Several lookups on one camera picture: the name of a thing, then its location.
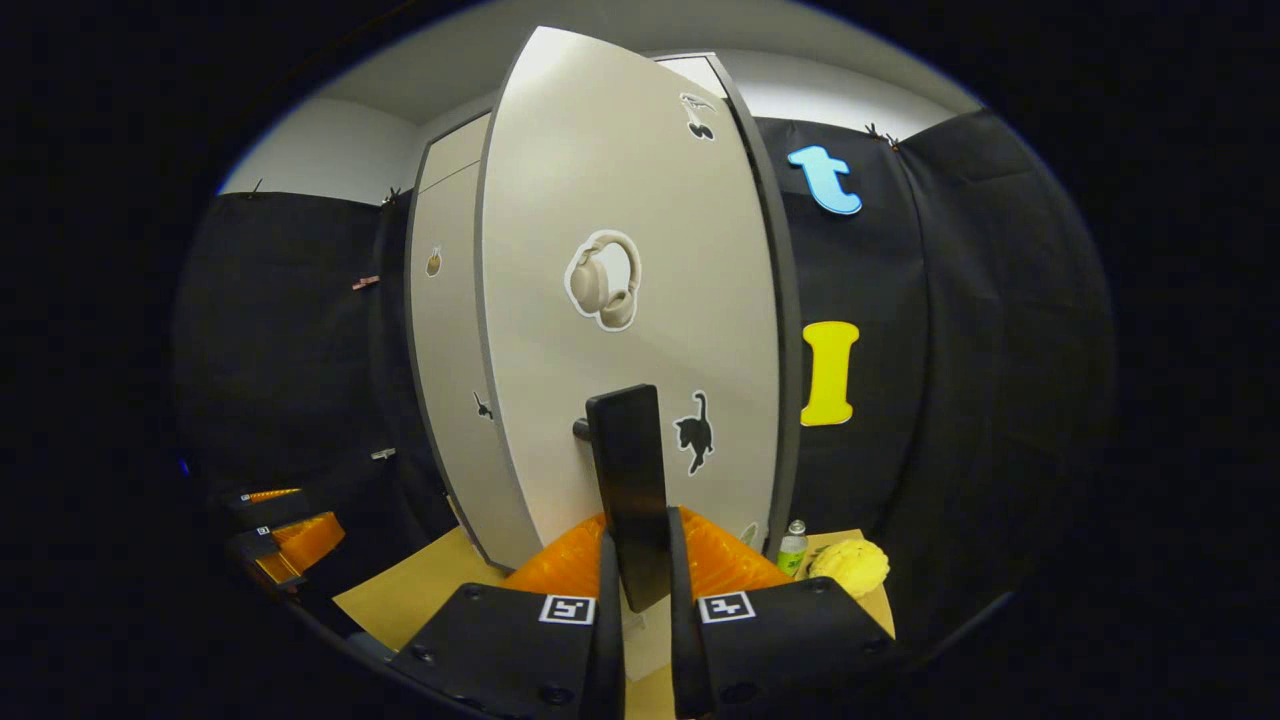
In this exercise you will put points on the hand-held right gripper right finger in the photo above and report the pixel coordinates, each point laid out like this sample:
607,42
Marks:
685,660

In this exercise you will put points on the black backdrop cloth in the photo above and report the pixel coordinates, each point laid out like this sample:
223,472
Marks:
1000,350

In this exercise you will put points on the green plastic bottle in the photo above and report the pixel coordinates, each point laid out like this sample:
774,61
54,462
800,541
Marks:
792,555

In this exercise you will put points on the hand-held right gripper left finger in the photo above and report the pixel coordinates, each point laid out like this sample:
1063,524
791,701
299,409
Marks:
610,650

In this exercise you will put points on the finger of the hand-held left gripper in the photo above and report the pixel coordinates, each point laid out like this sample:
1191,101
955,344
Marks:
270,505
310,540

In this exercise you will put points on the yellow bumpy toy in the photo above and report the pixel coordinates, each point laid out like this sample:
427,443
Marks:
850,568

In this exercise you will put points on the grey double-door shoe cabinet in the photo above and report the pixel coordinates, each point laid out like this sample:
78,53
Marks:
790,350

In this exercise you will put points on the beige cabinet door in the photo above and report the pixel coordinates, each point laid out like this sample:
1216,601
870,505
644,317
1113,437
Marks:
600,180
445,340

